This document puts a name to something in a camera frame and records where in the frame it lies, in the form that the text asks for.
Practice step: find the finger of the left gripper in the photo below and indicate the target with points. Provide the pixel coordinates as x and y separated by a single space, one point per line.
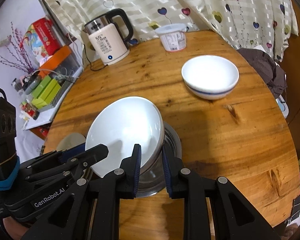
52 159
77 162

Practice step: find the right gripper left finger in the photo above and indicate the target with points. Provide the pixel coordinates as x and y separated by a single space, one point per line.
91 209

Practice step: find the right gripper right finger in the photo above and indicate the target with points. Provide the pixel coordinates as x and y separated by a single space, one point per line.
213 208

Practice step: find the beige fish plate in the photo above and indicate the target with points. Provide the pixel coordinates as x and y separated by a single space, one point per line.
70 141

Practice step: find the large white blue-striped bowl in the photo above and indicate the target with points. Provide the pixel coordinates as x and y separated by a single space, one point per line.
124 123

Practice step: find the stainless steel bowl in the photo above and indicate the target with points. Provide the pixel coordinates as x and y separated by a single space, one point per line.
153 181

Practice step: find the small white blue-striped bowl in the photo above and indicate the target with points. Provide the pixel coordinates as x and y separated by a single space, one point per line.
210 77

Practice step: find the person's left hand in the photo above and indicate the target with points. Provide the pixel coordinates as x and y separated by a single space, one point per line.
14 228

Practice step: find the white shelf board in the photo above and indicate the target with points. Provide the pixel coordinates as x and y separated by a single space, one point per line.
47 117

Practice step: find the black binder clip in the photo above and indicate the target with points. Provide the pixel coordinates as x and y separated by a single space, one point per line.
295 212

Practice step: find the chevron pattern tray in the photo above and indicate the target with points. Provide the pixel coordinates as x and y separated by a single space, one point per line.
66 85

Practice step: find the lime green gift box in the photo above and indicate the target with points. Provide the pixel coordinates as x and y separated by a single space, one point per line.
47 94

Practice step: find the green gift box top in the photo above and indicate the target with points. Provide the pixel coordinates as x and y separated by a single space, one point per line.
37 91

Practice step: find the grey handheld device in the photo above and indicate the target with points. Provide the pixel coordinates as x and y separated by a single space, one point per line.
30 83

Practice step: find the orange lid storage box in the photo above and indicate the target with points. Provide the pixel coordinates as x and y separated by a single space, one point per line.
62 61

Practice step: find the purple dried branches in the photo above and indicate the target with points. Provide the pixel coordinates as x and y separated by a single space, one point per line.
17 57

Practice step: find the red snack bag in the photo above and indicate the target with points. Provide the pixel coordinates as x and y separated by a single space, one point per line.
41 39

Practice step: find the white electric kettle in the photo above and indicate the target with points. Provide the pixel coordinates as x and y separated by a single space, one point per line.
106 37

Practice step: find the white plastic storage bin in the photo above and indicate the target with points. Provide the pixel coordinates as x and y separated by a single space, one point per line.
283 106

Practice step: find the brown dotted cloth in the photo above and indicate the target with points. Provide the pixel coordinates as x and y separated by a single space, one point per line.
272 74

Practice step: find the white plastic tub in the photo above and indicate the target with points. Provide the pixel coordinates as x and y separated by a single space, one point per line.
172 36

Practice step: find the heart pattern curtain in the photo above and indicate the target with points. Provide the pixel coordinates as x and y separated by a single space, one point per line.
241 23

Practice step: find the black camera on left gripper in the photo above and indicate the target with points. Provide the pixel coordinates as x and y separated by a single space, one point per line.
9 160

